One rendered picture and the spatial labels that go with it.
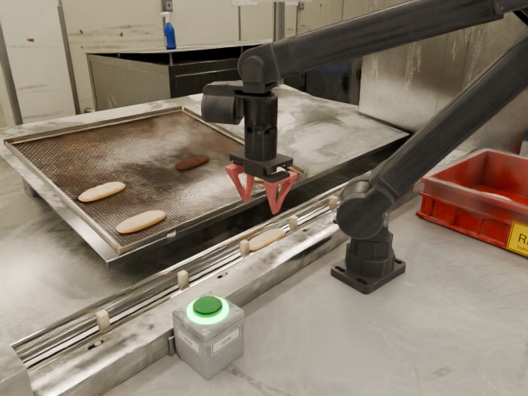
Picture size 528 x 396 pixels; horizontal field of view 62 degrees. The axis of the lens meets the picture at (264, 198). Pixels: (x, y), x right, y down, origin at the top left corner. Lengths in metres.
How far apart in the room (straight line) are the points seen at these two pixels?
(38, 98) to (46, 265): 3.35
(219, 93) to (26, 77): 3.47
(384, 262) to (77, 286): 0.53
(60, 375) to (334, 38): 0.58
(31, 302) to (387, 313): 0.58
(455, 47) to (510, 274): 0.74
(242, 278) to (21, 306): 0.36
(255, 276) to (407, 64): 0.96
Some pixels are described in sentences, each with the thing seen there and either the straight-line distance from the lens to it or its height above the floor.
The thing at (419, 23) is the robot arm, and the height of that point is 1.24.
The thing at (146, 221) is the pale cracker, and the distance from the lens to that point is 0.83.
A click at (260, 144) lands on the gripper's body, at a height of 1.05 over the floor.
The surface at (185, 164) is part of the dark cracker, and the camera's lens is 1.03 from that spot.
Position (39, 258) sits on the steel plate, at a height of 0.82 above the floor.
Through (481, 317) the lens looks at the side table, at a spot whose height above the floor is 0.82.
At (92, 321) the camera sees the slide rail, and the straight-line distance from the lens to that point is 0.70.
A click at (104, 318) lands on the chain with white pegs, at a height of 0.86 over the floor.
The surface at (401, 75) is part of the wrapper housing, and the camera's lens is 1.50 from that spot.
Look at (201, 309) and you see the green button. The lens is 0.59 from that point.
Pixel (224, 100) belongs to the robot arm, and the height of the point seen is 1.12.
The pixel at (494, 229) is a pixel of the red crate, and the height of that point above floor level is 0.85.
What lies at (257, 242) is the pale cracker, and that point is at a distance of 0.83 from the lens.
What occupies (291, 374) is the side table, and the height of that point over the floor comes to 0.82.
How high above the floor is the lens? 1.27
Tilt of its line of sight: 24 degrees down
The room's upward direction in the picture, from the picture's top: straight up
